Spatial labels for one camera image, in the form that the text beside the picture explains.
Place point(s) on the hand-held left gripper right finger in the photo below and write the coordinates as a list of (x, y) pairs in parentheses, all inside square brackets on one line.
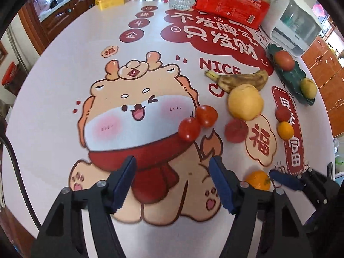
[(221, 184)]

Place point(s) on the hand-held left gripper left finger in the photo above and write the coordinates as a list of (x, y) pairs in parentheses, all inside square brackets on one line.
[(125, 184)]

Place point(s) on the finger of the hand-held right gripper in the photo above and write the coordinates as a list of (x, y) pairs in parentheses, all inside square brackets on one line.
[(285, 180)]

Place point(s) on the large orange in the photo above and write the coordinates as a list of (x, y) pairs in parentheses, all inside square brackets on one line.
[(256, 180)]

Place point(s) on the small orange tangerine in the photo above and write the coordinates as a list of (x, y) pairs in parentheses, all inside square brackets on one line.
[(285, 130)]

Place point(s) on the small red plum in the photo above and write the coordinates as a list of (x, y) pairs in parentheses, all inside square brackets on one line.
[(282, 115)]

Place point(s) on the large golden pear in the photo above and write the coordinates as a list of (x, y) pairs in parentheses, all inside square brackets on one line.
[(246, 102)]

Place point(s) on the green leaf shaped tray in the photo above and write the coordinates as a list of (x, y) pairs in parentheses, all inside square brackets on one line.
[(294, 78)]

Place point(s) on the spotted ripe banana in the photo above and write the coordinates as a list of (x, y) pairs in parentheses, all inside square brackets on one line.
[(242, 82)]

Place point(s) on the pink red apple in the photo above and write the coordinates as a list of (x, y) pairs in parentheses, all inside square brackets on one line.
[(236, 131)]

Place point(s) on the red tomato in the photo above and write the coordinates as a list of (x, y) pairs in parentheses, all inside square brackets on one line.
[(189, 129), (207, 116)]

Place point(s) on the small yellow green pear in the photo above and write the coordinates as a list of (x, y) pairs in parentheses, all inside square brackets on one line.
[(308, 88)]

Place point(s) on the cartoon printed table cover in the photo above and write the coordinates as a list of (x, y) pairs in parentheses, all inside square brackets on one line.
[(53, 99)]

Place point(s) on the large red apple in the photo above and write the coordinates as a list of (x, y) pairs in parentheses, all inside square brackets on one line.
[(284, 60)]

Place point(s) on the red bag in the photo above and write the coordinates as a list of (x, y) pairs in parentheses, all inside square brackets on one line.
[(10, 73)]

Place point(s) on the white countertop appliance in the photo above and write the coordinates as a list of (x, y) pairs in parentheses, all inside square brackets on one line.
[(279, 13)]

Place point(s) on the red paper decoration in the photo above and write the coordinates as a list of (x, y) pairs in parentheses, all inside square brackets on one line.
[(319, 9)]

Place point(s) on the wooden kitchen cabinet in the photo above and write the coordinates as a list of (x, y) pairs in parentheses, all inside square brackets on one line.
[(56, 21)]

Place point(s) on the red paper cup package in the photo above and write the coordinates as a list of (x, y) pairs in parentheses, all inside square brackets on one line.
[(228, 2)]

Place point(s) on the yellow box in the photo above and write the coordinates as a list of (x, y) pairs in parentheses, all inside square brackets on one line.
[(109, 1)]

